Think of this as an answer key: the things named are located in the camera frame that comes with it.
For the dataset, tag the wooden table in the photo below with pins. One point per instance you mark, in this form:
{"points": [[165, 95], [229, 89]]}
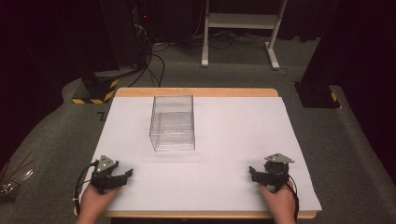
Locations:
{"points": [[199, 92]]}

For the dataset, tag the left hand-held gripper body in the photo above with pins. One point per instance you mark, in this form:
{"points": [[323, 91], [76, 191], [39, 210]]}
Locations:
{"points": [[104, 179]]}

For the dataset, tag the white metal stand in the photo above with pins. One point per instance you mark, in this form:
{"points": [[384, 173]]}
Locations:
{"points": [[241, 21]]}

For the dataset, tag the person's left hand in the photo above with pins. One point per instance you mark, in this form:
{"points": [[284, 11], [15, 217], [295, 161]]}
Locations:
{"points": [[93, 202]]}

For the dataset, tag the white paper sheet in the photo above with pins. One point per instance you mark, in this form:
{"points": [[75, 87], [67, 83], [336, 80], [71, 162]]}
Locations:
{"points": [[233, 149]]}

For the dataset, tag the wooden chopsticks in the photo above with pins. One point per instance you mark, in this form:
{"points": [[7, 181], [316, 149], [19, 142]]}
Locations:
{"points": [[17, 166]]}

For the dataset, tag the clear plastic box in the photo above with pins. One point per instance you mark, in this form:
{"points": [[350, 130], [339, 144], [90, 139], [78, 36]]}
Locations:
{"points": [[172, 130]]}

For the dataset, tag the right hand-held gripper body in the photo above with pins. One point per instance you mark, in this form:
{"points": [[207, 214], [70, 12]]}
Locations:
{"points": [[277, 172]]}

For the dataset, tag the person's right hand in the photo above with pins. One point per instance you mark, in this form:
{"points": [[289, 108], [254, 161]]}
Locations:
{"points": [[281, 205]]}

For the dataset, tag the black square floor base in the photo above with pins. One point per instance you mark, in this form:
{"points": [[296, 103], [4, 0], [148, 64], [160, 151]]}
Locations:
{"points": [[316, 95]]}

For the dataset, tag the metal cutlery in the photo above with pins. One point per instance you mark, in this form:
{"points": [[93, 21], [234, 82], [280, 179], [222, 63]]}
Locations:
{"points": [[14, 183]]}

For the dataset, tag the black base with hazard stripes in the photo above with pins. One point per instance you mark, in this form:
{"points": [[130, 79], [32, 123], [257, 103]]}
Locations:
{"points": [[96, 91]]}

